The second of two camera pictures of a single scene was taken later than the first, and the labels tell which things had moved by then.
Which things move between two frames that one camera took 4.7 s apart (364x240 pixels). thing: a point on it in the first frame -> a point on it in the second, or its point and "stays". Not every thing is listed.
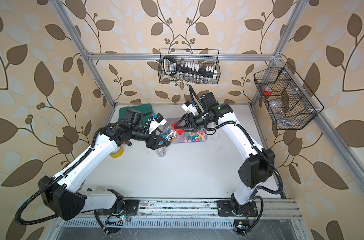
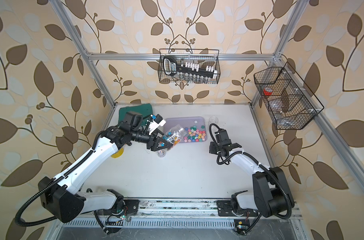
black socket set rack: (191, 72) stays
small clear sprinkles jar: (161, 152) stays
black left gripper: (153, 144) stays
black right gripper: (187, 126) -> (212, 146)
